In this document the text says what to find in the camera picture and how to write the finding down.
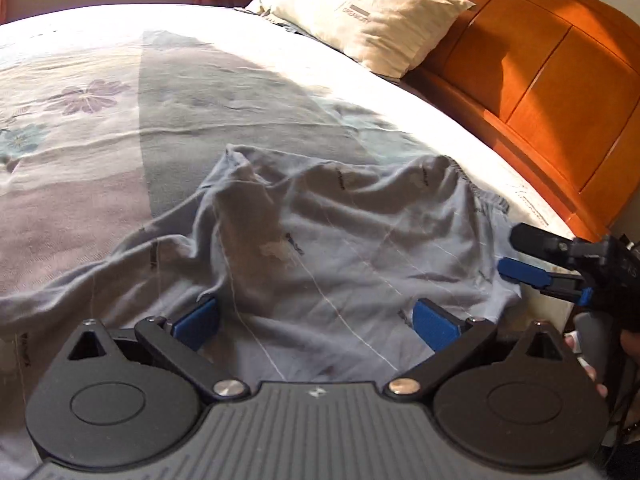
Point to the cream printed pillow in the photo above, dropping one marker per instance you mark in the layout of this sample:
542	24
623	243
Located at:
370	15

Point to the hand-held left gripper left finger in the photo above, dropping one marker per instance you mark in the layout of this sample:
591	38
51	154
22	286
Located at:
197	322

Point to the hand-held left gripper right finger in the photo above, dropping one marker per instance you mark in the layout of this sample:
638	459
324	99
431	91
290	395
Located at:
435	327

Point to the plain pale pillow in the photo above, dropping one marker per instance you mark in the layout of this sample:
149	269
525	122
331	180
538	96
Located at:
282	22

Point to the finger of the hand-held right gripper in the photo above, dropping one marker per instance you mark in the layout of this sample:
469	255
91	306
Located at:
535	242
520	270

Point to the wooden headboard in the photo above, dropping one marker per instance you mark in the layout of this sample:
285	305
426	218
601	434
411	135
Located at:
550	85

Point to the person's right hand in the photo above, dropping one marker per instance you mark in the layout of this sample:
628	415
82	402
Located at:
570	344

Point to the grey printed pants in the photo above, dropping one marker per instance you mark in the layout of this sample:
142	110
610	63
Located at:
350	240

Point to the patchwork floral bed sheet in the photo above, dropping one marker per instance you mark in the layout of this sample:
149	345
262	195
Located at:
200	85

